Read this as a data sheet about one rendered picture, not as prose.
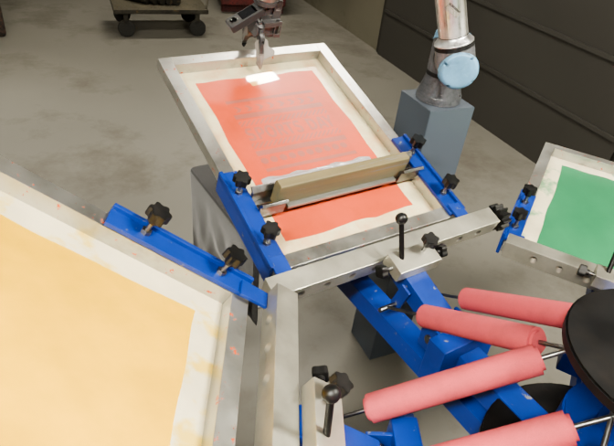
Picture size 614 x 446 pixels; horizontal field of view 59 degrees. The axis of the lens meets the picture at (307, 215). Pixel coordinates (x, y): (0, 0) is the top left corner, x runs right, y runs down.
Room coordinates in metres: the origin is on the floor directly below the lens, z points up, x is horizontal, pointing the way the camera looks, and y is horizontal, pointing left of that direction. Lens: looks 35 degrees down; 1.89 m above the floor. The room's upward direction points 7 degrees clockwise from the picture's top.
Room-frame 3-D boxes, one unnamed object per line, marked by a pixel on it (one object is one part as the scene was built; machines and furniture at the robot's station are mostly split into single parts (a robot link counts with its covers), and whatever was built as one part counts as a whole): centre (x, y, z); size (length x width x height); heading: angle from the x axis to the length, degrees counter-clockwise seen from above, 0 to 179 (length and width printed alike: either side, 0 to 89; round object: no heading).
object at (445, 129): (1.78, -0.39, 0.60); 0.18 x 0.18 x 1.20; 27
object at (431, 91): (1.78, -0.39, 1.25); 0.15 x 0.15 x 0.10
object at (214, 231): (1.36, 0.25, 0.74); 0.46 x 0.04 x 0.42; 35
